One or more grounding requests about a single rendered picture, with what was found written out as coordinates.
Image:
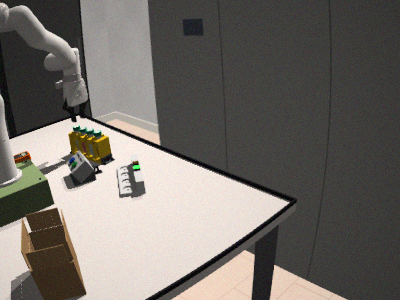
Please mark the brown cardboard box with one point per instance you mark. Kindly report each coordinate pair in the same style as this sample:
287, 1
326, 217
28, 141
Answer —
55, 279

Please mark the orange handheld multimeter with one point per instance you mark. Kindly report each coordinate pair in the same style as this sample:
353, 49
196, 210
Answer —
21, 157

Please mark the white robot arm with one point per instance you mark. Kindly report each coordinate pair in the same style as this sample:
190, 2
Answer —
21, 19

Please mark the black table edge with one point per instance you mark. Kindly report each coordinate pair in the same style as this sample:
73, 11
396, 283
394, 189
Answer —
226, 251

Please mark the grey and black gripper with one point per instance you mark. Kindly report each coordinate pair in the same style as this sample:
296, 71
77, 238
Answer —
74, 94

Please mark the grey button housing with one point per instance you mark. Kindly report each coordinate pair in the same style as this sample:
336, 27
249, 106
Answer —
81, 169

